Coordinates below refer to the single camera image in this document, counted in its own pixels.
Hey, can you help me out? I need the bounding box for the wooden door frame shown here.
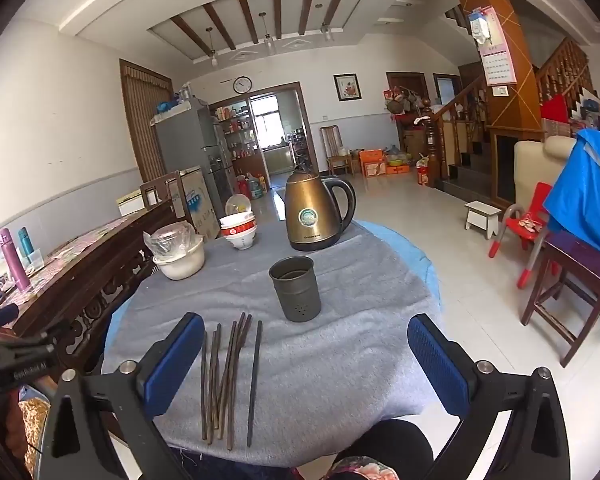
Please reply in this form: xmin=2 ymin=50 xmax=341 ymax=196
xmin=207 ymin=81 xmax=315 ymax=181

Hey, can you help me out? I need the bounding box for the orange cardboard box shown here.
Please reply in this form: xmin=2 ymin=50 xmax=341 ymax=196
xmin=359 ymin=149 xmax=387 ymax=177

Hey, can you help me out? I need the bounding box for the wooden stair railing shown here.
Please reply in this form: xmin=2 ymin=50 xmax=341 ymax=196
xmin=424 ymin=35 xmax=597 ymax=183

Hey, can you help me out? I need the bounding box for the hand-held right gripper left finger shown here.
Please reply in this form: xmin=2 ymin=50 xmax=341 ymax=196
xmin=39 ymin=311 xmax=206 ymax=480

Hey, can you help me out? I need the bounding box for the grey table cloth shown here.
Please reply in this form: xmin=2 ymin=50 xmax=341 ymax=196
xmin=102 ymin=220 xmax=443 ymax=466

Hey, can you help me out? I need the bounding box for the metal kitchen rack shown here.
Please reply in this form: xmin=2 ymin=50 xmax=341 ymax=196
xmin=290 ymin=130 xmax=311 ymax=166

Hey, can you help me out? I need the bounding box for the brown wooden chair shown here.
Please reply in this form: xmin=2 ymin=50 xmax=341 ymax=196
xmin=321 ymin=125 xmax=355 ymax=177

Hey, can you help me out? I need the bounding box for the blue water jug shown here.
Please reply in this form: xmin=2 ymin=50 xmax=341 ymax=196
xmin=244 ymin=172 xmax=266 ymax=200

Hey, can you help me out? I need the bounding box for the teal thermos bottle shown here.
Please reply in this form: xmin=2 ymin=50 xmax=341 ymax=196
xmin=18 ymin=227 xmax=43 ymax=268

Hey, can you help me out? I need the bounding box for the plastic wrapped glass jar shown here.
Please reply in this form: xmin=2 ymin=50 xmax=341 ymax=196
xmin=144 ymin=221 xmax=197 ymax=261

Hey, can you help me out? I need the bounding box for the blue garment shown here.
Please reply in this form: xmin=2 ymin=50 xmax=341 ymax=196
xmin=542 ymin=127 xmax=600 ymax=308

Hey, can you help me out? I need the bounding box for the grey metal chopstick holder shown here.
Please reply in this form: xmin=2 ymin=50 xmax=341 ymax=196
xmin=268 ymin=256 xmax=322 ymax=322

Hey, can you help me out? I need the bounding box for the brown window curtain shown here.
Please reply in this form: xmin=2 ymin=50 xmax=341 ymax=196
xmin=119 ymin=59 xmax=173 ymax=183

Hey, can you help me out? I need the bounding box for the orange wooden pillar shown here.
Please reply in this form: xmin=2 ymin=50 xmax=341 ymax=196
xmin=437 ymin=0 xmax=546 ymax=201

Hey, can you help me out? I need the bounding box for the wooden stool with purple top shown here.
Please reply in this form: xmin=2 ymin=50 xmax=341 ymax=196
xmin=521 ymin=230 xmax=600 ymax=368

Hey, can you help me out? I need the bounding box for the framed wall picture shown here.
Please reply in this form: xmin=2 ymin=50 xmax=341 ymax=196
xmin=333 ymin=74 xmax=362 ymax=102

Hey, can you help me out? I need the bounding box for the dark wooden chair back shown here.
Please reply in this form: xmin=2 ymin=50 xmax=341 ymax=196
xmin=140 ymin=172 xmax=183 ymax=211

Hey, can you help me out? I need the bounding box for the floral seat mat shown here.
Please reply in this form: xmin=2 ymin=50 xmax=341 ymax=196
xmin=0 ymin=220 xmax=131 ymax=311

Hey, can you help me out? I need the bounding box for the grey refrigerator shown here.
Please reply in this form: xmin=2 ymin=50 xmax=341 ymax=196
xmin=152 ymin=99 xmax=236 ymax=206

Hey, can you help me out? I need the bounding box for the blue table cover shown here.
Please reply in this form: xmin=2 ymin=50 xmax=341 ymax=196
xmin=101 ymin=218 xmax=443 ymax=376

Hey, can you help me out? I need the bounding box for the yellow patterned cloth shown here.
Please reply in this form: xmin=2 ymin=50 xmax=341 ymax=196
xmin=17 ymin=395 xmax=53 ymax=461

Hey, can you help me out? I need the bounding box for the white step stool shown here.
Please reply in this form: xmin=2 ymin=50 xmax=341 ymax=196
xmin=464 ymin=200 xmax=502 ymax=240

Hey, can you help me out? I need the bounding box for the stack of red white bowls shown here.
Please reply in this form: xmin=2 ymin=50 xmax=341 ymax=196
xmin=219 ymin=211 xmax=257 ymax=251

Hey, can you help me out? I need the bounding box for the shelf with bottles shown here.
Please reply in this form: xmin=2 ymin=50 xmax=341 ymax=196
xmin=215 ymin=100 xmax=261 ymax=176

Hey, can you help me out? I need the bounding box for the group of dark chopsticks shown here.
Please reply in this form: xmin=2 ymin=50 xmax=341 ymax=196
xmin=200 ymin=311 xmax=264 ymax=451

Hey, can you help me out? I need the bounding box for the cream sofa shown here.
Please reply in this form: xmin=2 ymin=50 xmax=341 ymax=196
xmin=512 ymin=135 xmax=578 ymax=211

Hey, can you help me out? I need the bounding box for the pink thermos bottle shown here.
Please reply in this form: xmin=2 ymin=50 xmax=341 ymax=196
xmin=0 ymin=228 xmax=32 ymax=293

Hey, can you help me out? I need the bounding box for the red plastic chair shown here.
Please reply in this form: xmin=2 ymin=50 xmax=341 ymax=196
xmin=489 ymin=182 xmax=553 ymax=288

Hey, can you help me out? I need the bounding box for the pink wall calendar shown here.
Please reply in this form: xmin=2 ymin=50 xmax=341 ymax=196
xmin=467 ymin=6 xmax=518 ymax=87

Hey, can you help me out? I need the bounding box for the carved dark wooden bench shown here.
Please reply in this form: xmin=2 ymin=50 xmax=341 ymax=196
xmin=0 ymin=199 xmax=191 ymax=376

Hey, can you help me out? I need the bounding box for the white ceramic bowl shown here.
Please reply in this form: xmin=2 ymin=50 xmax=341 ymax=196
xmin=152 ymin=237 xmax=206 ymax=281

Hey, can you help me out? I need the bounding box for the white appliance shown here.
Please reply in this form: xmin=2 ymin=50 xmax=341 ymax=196
xmin=116 ymin=192 xmax=148 ymax=218

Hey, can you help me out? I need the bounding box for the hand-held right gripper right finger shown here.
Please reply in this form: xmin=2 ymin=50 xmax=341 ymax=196
xmin=406 ymin=313 xmax=571 ymax=480

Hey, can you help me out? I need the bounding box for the person's black trouser leg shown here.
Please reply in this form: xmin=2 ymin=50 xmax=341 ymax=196
xmin=327 ymin=420 xmax=436 ymax=480

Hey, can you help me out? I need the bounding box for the white printed carton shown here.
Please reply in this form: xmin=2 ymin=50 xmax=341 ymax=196
xmin=167 ymin=170 xmax=220 ymax=243

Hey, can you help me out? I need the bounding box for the bronze electric kettle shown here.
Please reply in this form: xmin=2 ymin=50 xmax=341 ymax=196
xmin=283 ymin=164 xmax=357 ymax=253

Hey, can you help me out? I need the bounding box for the pile of colourful boxes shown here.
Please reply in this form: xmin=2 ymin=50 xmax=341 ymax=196
xmin=540 ymin=87 xmax=600 ymax=136

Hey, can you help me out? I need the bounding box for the pile of hanging bags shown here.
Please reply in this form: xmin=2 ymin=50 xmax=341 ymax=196
xmin=382 ymin=85 xmax=433 ymax=126

